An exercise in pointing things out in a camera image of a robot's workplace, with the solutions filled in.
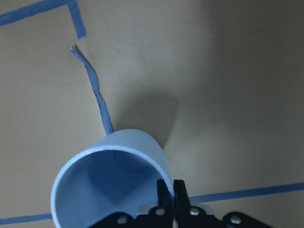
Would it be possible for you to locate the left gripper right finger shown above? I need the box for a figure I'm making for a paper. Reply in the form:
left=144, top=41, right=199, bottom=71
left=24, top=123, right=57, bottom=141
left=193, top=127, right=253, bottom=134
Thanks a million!
left=173, top=180, right=190, bottom=228

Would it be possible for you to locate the light blue plastic cup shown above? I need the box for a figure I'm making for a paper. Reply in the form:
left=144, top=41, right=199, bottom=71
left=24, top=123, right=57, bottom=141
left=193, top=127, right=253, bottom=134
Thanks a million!
left=50, top=129, right=173, bottom=228

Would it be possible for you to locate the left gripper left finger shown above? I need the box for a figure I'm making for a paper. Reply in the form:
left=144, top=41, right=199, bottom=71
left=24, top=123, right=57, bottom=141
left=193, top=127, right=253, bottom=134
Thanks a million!
left=156, top=179, right=173, bottom=228

